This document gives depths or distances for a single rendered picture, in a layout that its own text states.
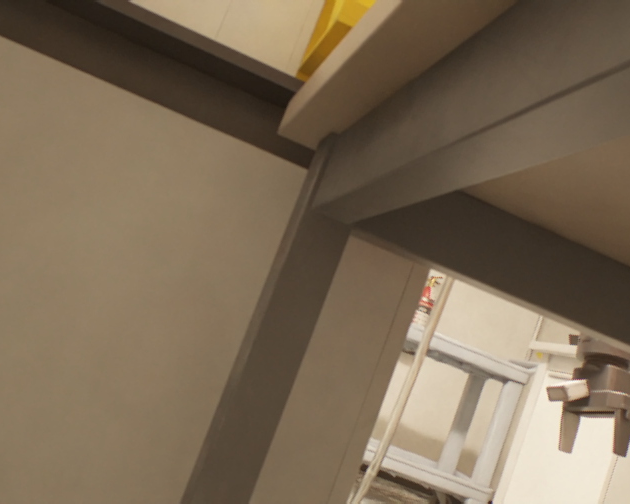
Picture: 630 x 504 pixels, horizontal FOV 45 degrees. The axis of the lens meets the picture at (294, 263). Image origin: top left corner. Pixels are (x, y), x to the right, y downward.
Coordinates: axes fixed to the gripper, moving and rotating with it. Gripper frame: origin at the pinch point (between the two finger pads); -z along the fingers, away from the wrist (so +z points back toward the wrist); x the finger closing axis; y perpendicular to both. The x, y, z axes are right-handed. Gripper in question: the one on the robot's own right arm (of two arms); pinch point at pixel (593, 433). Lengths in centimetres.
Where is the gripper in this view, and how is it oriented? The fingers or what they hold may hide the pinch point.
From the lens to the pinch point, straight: 122.1
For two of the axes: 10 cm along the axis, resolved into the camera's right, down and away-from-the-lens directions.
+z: 2.9, -9.1, 3.0
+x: 3.7, -1.9, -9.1
